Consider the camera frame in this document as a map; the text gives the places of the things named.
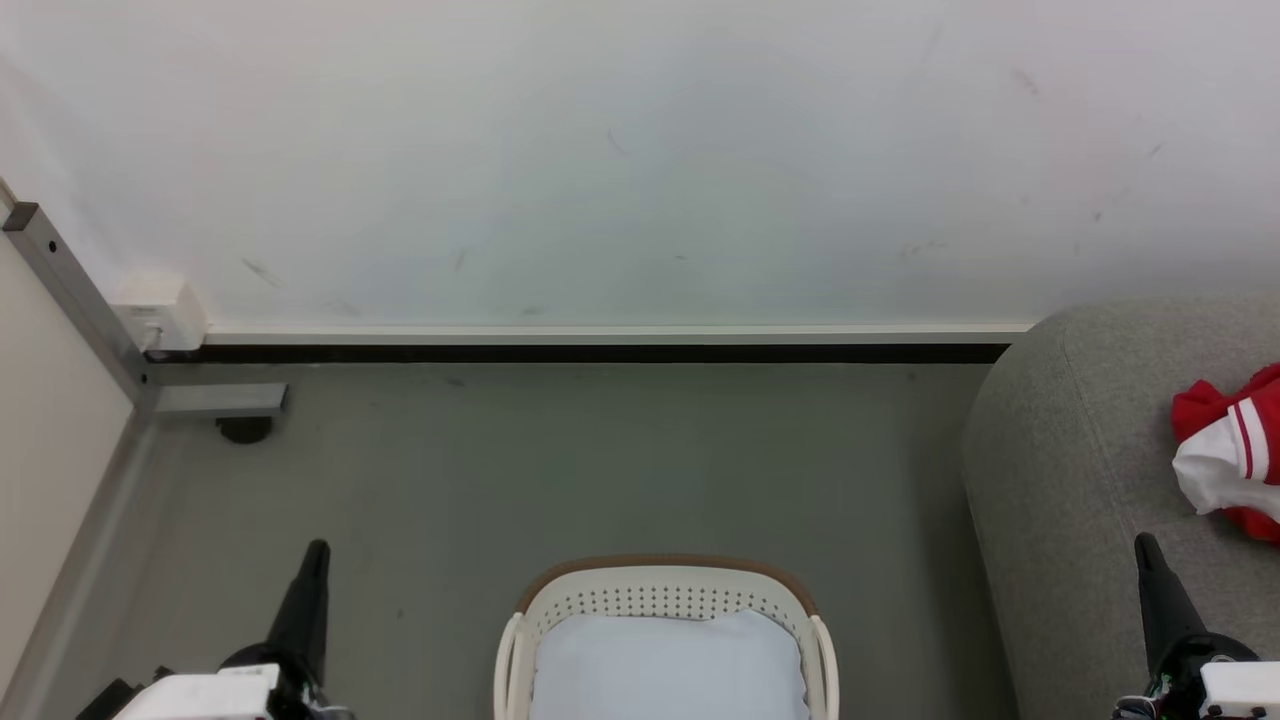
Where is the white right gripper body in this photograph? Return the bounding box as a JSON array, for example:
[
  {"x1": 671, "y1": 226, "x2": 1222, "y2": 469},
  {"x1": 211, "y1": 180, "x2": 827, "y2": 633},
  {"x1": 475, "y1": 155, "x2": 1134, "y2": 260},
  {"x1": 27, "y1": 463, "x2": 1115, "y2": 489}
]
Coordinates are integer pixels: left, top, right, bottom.
[{"x1": 1114, "y1": 634, "x2": 1280, "y2": 720}]

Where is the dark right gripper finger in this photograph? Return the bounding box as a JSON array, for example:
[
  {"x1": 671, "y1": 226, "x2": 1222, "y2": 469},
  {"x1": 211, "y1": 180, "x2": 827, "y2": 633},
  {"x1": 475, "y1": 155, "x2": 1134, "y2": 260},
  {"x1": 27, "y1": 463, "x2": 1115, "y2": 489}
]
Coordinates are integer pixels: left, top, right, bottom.
[{"x1": 1134, "y1": 532, "x2": 1213, "y2": 683}]

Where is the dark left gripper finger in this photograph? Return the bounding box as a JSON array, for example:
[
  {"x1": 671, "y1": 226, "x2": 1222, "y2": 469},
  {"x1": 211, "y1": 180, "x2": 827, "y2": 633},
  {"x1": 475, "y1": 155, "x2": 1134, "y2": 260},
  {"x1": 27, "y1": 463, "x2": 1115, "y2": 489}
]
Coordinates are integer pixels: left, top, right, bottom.
[{"x1": 264, "y1": 539, "x2": 332, "y2": 693}]

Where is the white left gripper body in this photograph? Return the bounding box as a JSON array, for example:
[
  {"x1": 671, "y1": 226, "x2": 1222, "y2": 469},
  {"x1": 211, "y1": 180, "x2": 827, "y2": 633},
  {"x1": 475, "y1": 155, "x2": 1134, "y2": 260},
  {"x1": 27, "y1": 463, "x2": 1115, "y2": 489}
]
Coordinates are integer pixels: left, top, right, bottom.
[{"x1": 113, "y1": 645, "x2": 331, "y2": 720}]

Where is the red and white garment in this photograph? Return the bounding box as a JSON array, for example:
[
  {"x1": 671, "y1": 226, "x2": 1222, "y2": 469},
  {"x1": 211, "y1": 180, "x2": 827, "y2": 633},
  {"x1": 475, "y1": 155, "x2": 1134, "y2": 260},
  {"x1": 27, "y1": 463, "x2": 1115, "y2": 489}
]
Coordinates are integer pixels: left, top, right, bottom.
[{"x1": 1171, "y1": 362, "x2": 1280, "y2": 545}]

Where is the white perforated laundry basket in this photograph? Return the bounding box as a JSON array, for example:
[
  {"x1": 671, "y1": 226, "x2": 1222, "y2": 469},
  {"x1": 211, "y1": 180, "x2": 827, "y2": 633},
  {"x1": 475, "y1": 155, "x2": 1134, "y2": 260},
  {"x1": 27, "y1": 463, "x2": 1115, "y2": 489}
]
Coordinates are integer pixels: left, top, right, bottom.
[{"x1": 493, "y1": 554, "x2": 841, "y2": 720}]

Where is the grey fabric sofa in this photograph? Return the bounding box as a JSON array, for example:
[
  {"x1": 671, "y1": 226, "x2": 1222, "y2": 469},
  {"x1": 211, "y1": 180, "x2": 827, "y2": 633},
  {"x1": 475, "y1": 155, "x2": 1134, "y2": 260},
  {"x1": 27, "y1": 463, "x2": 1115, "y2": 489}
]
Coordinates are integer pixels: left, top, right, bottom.
[{"x1": 961, "y1": 295, "x2": 1280, "y2": 720}]

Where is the beige partition panel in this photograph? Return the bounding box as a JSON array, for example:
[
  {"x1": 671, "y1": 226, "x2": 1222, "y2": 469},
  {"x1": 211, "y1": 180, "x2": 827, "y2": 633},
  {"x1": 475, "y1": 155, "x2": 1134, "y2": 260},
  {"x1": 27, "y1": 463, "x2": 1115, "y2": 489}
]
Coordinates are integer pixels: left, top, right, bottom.
[{"x1": 0, "y1": 180, "x2": 136, "y2": 701}]

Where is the pale blue cloth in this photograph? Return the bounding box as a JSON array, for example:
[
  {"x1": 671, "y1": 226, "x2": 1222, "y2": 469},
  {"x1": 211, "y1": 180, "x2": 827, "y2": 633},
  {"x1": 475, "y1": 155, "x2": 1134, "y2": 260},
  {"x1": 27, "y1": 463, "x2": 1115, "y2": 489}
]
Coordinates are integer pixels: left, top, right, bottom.
[{"x1": 529, "y1": 609, "x2": 810, "y2": 720}]

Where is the white and black baseboard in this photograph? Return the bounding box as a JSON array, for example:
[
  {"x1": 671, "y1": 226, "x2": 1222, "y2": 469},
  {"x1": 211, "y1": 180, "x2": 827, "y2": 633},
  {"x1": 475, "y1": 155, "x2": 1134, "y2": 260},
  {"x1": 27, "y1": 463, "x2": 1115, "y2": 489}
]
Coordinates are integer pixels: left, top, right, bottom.
[{"x1": 145, "y1": 321, "x2": 1037, "y2": 365}]

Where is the white wall socket box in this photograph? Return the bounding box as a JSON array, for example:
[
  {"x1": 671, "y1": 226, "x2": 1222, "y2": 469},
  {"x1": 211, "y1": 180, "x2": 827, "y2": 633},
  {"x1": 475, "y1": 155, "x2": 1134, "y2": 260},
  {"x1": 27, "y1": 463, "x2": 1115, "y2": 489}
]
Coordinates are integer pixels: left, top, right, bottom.
[{"x1": 113, "y1": 271, "x2": 209, "y2": 353}]

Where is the grey metal frame post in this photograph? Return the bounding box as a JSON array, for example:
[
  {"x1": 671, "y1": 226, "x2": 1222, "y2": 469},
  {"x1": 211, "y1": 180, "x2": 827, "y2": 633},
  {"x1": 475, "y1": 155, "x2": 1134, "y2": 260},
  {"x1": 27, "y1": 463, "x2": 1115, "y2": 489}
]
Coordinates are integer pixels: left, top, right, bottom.
[{"x1": 2, "y1": 203, "x2": 290, "y2": 419}]

